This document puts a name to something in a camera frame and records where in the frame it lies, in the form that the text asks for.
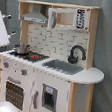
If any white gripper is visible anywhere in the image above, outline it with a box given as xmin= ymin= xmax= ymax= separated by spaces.
xmin=0 ymin=11 xmax=9 ymax=47

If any silver toy pot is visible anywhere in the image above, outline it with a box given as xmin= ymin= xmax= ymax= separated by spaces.
xmin=14 ymin=44 xmax=30 ymax=54

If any white microwave door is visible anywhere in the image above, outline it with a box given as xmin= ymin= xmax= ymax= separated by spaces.
xmin=45 ymin=3 xmax=91 ymax=37

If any wooden toy kitchen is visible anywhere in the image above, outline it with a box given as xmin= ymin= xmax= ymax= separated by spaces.
xmin=0 ymin=0 xmax=104 ymax=112

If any left red stove knob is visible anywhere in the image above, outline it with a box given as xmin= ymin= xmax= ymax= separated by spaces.
xmin=4 ymin=62 xmax=9 ymax=68

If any red stove knob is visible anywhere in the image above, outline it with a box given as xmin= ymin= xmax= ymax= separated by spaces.
xmin=21 ymin=69 xmax=27 ymax=75
xmin=4 ymin=62 xmax=9 ymax=68

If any black toy stovetop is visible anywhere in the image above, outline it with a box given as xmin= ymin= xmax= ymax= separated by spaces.
xmin=11 ymin=51 xmax=48 ymax=62

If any right red stove knob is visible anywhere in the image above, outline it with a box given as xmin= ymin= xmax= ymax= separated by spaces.
xmin=21 ymin=69 xmax=27 ymax=75

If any grey range hood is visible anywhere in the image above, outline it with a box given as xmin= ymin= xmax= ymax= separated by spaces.
xmin=21 ymin=3 xmax=48 ymax=24

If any toy oven door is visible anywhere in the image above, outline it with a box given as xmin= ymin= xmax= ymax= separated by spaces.
xmin=5 ymin=81 xmax=24 ymax=110

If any grey toy sink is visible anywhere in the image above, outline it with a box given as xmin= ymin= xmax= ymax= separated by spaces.
xmin=43 ymin=59 xmax=83 ymax=75

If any black toy faucet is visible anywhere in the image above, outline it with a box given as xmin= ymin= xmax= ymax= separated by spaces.
xmin=68 ymin=45 xmax=86 ymax=64

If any grey water dispenser panel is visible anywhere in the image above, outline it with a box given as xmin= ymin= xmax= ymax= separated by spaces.
xmin=41 ymin=84 xmax=58 ymax=112

